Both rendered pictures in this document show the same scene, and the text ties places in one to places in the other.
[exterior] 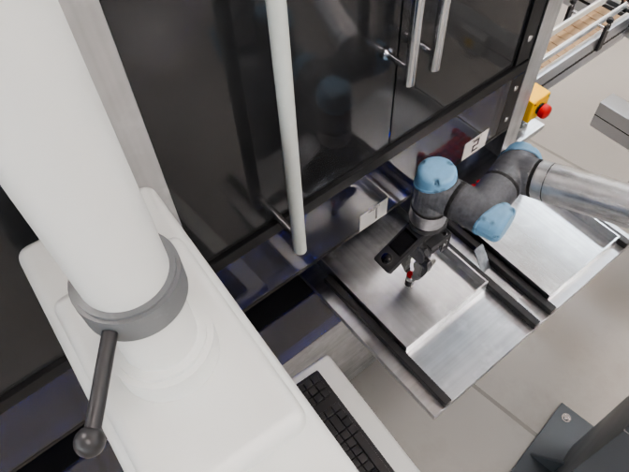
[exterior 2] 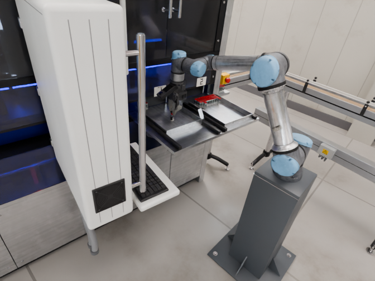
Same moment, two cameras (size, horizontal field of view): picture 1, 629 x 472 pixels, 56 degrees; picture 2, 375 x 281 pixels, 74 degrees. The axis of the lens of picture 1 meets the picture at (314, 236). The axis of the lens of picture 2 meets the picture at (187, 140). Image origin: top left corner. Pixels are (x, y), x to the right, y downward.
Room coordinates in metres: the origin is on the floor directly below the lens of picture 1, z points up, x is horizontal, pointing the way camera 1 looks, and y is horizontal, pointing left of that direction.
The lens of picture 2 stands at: (-0.60, -0.16, 1.63)
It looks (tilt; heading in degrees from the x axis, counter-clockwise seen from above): 34 degrees down; 353
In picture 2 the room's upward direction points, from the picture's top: 6 degrees clockwise
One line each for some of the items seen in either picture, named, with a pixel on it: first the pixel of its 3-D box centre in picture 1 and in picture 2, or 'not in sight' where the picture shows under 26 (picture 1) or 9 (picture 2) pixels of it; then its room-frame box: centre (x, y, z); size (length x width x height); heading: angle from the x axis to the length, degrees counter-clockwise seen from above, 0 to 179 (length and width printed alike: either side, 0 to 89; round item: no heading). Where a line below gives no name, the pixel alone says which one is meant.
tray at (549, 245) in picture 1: (527, 224); (219, 110); (0.86, -0.53, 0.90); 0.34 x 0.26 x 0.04; 35
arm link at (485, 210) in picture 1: (484, 207); (195, 66); (0.67, -0.32, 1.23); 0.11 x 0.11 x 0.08; 49
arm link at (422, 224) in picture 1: (427, 211); (177, 76); (0.72, -0.23, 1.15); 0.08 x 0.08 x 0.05
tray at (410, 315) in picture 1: (396, 268); (167, 115); (0.75, -0.19, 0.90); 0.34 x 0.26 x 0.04; 36
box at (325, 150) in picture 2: not in sight; (326, 150); (0.99, -1.53, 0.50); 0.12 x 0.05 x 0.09; 36
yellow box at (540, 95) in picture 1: (529, 101); (222, 78); (1.19, -0.60, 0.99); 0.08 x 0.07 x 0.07; 36
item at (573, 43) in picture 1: (548, 53); (232, 76); (1.48, -0.75, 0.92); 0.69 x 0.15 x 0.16; 126
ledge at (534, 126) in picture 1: (509, 124); (217, 91); (1.23, -0.59, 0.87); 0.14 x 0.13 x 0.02; 36
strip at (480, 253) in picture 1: (498, 272); (206, 117); (0.72, -0.43, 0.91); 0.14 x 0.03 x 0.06; 36
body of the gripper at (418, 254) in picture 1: (425, 233); (177, 90); (0.73, -0.24, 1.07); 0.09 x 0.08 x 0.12; 126
